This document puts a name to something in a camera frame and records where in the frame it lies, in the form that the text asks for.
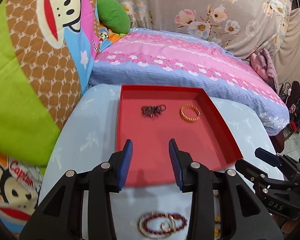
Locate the colourful monkey cartoon blanket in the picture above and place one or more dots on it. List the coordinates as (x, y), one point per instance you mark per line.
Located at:
(47, 52)

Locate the red cardboard tray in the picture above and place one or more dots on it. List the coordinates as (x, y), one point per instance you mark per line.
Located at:
(191, 119)

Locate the grey floral duvet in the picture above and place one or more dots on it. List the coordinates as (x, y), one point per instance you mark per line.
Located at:
(242, 27)

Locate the person's left hand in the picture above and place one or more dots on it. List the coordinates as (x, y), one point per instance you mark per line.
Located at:
(289, 226)

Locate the purple garnet bead strand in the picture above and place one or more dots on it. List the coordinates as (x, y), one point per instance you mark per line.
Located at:
(153, 110)

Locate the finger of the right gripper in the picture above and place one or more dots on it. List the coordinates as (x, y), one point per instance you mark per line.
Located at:
(269, 158)
(256, 175)

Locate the light blue palm tablecloth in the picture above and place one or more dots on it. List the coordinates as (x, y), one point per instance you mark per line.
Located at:
(89, 138)

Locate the thin gold bangle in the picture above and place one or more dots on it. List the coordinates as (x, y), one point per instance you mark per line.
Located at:
(156, 225)

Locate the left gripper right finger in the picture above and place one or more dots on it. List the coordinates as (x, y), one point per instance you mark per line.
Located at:
(243, 216)

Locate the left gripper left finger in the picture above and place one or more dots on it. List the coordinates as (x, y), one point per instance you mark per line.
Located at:
(59, 215)

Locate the pink and blue pillow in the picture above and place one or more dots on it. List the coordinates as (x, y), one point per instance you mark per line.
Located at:
(148, 57)

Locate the pink folded cloth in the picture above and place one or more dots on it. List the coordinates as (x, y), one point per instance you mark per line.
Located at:
(262, 64)

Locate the green plush pillow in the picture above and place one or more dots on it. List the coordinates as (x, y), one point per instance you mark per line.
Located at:
(112, 14)

